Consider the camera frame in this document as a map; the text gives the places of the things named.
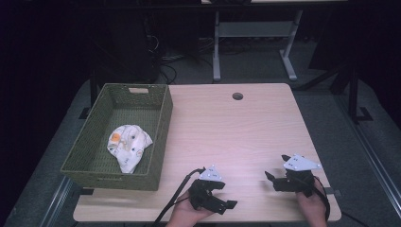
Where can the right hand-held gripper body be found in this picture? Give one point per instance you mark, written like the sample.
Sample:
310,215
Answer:
298,181

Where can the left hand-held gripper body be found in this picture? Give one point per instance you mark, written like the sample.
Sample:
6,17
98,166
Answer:
201,192

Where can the white printed cloth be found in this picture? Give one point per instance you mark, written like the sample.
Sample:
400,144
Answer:
129,145

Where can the green woven basket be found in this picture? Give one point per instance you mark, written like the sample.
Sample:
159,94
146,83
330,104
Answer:
90,151

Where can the person's left hand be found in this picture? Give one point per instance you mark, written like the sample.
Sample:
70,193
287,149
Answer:
184,214

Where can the person's right hand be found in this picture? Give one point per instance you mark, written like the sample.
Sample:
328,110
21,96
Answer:
313,209

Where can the black metal stand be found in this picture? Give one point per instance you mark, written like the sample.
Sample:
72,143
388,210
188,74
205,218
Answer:
93,91
353,94

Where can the dark cabinet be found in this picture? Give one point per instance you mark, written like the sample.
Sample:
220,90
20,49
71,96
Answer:
132,50

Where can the white metal desk frame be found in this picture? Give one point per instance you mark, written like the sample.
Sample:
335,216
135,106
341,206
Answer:
255,29

